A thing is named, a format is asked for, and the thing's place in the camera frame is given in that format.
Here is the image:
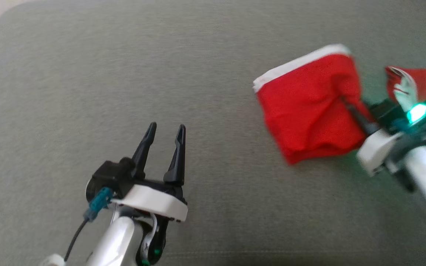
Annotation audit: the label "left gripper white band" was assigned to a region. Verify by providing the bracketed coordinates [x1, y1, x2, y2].
[111, 122, 189, 266]

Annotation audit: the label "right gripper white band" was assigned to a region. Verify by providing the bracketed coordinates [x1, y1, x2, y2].
[341, 95, 426, 178]

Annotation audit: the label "red shorts with white stripe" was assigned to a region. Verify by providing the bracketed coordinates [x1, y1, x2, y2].
[252, 43, 375, 166]

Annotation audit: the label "grey fabric sofa seat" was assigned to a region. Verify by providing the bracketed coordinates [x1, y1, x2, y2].
[0, 0, 426, 266]

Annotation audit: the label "teal right cable connector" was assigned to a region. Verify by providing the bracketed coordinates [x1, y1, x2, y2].
[390, 117, 410, 134]

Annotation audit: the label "teal cable connector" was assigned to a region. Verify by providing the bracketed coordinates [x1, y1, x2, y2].
[83, 186, 114, 223]
[390, 117, 410, 134]

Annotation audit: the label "teal left cable connector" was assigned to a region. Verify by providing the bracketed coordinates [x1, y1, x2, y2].
[83, 186, 114, 223]

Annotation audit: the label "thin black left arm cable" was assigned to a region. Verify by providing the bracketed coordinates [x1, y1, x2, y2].
[64, 218, 90, 261]

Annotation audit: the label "white cable label tag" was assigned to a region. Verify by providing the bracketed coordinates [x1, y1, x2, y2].
[42, 254, 66, 266]

